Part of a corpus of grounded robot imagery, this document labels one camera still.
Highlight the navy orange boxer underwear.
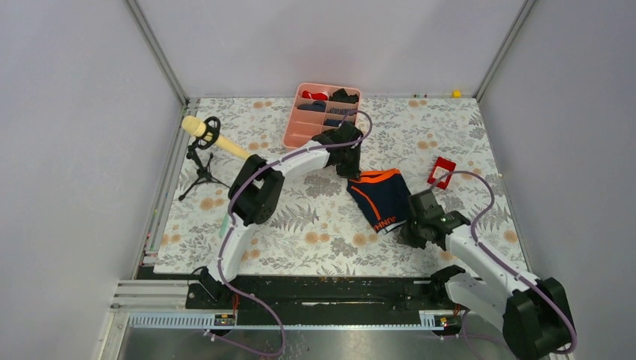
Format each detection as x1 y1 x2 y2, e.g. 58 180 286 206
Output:
346 169 411 234

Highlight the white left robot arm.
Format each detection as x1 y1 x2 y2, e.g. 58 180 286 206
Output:
192 120 371 308

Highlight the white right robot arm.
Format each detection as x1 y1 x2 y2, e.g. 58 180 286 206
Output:
400 190 576 359

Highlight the blue rolled garment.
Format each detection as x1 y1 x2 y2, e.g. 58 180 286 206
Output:
323 118 343 128

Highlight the striped rolled garment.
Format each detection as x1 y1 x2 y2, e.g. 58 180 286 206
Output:
327 108 357 116

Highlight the pink compartment organizer box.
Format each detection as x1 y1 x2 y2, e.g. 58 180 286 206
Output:
282 82 362 151

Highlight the navy rolled garment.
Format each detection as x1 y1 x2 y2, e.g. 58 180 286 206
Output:
296 100 327 113

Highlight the red small box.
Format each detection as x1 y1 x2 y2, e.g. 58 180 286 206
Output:
427 157 457 190

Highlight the black rolled garment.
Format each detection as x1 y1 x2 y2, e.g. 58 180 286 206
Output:
329 88 359 104

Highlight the floral table mat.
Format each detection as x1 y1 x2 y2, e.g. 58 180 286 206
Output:
154 97 526 277

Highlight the red rolled garment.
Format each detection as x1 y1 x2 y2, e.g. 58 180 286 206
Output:
301 90 329 101

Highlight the black tripod microphone stand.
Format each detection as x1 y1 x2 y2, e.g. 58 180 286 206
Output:
178 115 232 203

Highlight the mint green microphone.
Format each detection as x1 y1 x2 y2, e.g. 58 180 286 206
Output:
219 214 231 239

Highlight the yellow microphone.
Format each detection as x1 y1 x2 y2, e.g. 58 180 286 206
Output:
181 115 251 160

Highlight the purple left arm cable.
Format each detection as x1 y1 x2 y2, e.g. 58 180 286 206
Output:
203 109 374 359

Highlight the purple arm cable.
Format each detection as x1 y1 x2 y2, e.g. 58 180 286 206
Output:
430 170 579 356
203 109 374 359

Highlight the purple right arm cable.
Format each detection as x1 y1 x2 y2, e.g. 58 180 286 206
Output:
430 170 579 356

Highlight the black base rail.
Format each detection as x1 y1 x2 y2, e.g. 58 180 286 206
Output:
185 275 464 326

